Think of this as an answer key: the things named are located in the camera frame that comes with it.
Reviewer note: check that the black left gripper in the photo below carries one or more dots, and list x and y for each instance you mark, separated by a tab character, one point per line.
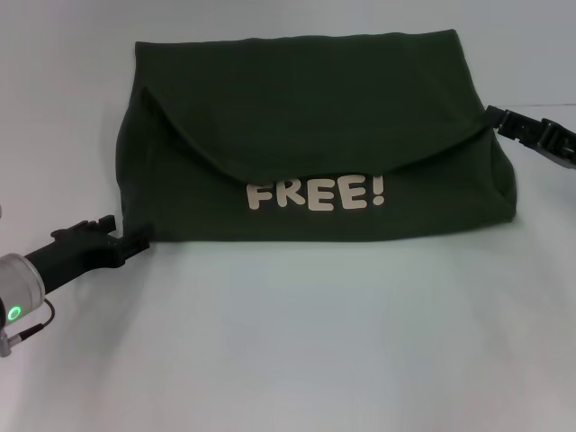
76	258

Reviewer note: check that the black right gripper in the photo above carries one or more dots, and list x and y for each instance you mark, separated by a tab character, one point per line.
560	144

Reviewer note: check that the dark green shirt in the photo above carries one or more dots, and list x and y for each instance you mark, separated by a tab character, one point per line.
315	148

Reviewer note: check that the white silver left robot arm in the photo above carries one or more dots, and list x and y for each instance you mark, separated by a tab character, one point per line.
18	288

